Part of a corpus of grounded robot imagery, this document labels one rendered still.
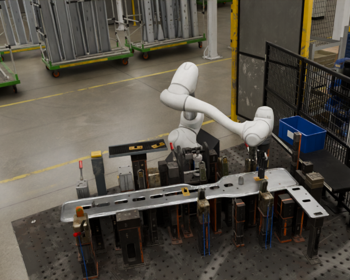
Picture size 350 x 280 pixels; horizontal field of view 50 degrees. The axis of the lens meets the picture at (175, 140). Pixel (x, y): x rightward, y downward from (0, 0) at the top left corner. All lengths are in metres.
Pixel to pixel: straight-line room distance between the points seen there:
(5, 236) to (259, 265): 2.47
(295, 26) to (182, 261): 3.01
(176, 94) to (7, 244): 2.24
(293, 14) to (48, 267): 3.45
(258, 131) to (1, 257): 2.54
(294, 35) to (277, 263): 2.84
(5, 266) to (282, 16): 3.70
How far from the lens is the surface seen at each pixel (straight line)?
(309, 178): 2.31
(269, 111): 2.12
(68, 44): 8.80
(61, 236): 2.54
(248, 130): 1.98
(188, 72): 2.35
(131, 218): 2.01
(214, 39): 9.23
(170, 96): 2.29
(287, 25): 4.53
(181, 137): 2.77
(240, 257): 2.25
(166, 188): 2.27
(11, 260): 3.62
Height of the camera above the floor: 2.24
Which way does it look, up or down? 26 degrees down
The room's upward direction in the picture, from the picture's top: 3 degrees counter-clockwise
